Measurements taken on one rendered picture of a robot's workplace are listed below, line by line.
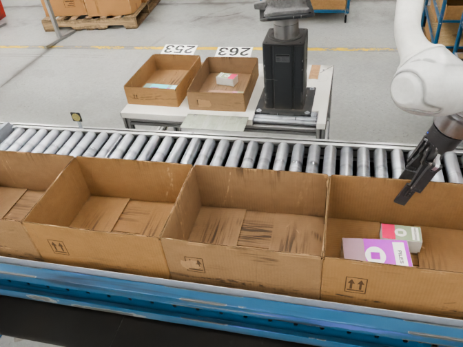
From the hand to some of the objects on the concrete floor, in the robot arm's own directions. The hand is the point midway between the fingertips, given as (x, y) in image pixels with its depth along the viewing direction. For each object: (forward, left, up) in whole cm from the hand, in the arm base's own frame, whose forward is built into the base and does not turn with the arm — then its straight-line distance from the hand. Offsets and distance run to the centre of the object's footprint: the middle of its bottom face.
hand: (404, 187), depth 114 cm
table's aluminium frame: (-114, -55, -99) cm, 161 cm away
